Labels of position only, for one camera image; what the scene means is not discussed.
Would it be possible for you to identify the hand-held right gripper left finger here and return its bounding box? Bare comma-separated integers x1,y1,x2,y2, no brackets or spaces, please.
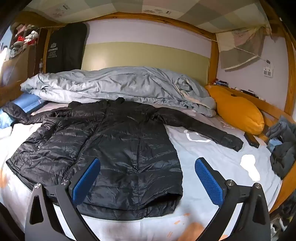
24,158,101,241

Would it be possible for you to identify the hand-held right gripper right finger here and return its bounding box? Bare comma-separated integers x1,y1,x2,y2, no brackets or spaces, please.
195,158,271,241

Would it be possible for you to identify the black puffer jacket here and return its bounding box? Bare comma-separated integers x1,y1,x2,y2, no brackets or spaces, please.
2,97,244,219

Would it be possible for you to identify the dark grey clothes pile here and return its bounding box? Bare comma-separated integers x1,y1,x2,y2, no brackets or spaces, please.
266,116,296,179

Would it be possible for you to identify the orange pillow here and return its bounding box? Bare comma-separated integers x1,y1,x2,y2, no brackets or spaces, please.
205,85,265,136

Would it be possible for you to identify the blue pillow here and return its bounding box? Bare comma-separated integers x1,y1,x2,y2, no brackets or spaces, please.
0,94,49,129

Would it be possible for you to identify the row of small trinkets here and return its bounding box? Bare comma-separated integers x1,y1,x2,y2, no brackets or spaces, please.
214,80,264,100

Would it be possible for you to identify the grey duvet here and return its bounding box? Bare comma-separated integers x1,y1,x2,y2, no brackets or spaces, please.
20,66,216,117

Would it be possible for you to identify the black garment bag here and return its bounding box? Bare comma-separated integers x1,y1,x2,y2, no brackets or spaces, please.
46,23,88,75

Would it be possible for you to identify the cardboard box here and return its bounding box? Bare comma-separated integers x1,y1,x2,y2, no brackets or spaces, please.
2,50,30,86

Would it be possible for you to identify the green headboard panel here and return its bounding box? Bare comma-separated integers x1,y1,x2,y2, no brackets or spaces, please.
81,42,211,87

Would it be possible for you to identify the grey hanging cloth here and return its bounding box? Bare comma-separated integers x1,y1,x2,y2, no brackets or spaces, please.
218,27,271,70

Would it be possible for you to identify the pile of plush toys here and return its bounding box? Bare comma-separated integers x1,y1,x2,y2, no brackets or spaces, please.
9,22,41,54

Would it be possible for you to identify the checkered patchwork cloth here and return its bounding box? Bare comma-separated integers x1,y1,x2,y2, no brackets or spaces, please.
23,0,271,33

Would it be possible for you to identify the wooden bed frame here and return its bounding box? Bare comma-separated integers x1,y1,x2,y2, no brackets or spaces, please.
0,9,296,214

